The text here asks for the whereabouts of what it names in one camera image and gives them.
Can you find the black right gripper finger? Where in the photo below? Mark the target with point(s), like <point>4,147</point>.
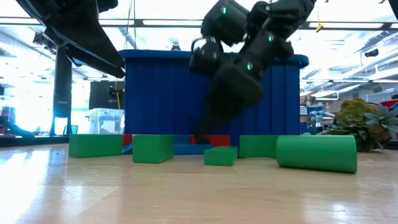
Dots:
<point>217,118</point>

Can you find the black dome camera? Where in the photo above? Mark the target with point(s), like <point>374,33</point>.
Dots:
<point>175,46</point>

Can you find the blue block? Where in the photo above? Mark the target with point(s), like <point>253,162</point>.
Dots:
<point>186,149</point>
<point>127,150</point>

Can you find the large blue plastic bin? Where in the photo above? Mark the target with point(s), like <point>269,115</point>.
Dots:
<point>161,99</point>

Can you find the small laptop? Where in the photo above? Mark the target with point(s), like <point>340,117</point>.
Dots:
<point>71,129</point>

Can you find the black ceiling camera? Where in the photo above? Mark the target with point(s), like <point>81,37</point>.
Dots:
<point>371,52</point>

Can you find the red bag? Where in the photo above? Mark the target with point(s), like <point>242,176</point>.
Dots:
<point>388,103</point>

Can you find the green cylinder block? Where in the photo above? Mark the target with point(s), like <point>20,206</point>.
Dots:
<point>317,154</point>

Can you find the black track light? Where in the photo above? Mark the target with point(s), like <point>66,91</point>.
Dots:
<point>40,39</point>

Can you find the black monitor screen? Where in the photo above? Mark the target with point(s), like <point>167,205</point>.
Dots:
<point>99,93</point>

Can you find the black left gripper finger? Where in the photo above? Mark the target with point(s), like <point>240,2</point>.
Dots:
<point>99,63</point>
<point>96,37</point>

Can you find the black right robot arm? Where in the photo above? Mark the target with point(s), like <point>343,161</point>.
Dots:
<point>280,18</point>

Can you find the red block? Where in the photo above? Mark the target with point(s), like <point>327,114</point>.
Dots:
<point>127,139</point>
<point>219,140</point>

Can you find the small yellow hanging object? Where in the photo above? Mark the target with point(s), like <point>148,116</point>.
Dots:
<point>319,27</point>

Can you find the potted succulent plant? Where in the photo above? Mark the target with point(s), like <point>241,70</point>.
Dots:
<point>354,124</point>

